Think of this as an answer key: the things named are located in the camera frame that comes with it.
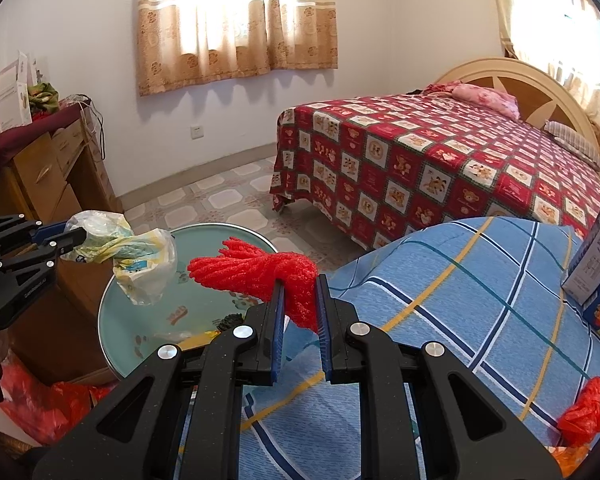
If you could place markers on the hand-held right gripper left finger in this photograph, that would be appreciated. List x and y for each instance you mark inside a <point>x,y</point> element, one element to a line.
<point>278,332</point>

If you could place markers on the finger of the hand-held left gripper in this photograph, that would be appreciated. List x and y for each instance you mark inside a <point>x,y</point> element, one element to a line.
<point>50,232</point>
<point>72,240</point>

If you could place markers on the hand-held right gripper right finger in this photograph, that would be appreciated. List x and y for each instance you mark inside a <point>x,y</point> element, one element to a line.
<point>323,332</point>

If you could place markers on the grey braided yarn bundle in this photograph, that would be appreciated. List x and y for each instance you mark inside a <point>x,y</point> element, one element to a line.
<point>230,321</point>

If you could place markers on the red knitted yarn bundle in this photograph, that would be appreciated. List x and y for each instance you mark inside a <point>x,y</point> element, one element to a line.
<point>260,270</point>

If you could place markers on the wooden dresser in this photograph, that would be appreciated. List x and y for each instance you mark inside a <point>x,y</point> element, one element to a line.
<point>45,180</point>

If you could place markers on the maroon cloth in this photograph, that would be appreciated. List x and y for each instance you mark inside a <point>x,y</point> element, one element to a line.
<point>30,130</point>

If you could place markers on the small yellow wrapper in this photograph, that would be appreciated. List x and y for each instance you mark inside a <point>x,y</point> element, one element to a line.
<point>200,336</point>

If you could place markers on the round glass table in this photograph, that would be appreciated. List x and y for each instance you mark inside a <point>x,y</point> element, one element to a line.
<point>195,305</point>

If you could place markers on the white cardboard box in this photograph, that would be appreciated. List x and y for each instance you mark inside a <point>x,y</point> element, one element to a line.
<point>12,95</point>

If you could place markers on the green and red cloth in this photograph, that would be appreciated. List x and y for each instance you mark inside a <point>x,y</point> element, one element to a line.
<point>43,99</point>

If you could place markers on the blue plaid blanket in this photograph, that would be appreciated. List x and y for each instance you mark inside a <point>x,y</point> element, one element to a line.
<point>430,290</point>

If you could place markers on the red plastic bag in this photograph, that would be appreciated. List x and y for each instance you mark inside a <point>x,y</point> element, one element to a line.
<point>55,405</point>

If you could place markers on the bed with red quilt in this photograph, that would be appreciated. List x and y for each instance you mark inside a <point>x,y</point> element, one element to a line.
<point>420,170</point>

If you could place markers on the beige patterned window curtain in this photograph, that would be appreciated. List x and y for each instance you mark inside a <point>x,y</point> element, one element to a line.
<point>235,35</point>
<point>510,25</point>

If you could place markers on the orange-red plastic bag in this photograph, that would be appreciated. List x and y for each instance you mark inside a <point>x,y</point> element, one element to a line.
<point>585,412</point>

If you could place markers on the blue and white carton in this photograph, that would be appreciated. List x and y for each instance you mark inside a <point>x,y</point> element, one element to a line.
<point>597,280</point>

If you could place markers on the pink pillow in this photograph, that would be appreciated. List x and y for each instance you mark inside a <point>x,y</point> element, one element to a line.
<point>485,97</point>

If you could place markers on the striped pillow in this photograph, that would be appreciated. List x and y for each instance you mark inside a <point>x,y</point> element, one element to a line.
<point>575,142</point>

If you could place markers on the cream wooden headboard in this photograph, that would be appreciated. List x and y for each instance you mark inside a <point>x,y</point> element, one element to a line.
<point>525,85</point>

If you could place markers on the white wall socket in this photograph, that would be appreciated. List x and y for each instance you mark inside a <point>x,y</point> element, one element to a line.
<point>196,131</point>

